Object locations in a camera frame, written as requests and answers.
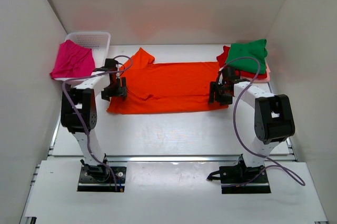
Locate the orange t-shirt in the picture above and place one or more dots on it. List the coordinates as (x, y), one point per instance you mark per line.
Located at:
(165, 87)

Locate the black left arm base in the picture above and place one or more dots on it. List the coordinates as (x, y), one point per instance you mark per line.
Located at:
(99, 179)

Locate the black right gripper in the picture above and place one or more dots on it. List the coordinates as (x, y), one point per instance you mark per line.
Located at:
(214, 96)

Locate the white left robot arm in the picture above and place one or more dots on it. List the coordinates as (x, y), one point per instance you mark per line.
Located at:
(78, 108)

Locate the pink folded t-shirt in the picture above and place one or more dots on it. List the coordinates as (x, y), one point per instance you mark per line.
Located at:
(261, 78)

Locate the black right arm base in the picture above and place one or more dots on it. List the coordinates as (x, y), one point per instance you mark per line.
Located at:
(240, 179)

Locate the white plastic basket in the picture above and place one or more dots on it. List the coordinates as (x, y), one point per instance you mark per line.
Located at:
(98, 42)

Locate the green folded t-shirt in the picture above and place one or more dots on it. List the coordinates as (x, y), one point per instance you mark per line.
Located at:
(249, 57)

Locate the red folded t-shirt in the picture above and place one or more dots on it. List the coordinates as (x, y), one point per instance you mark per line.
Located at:
(223, 57)

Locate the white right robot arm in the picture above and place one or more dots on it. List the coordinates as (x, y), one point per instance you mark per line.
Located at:
(273, 118)

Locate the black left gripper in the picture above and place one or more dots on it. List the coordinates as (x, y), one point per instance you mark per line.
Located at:
(121, 91)

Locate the magenta t-shirt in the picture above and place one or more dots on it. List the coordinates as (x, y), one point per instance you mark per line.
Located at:
(73, 60)

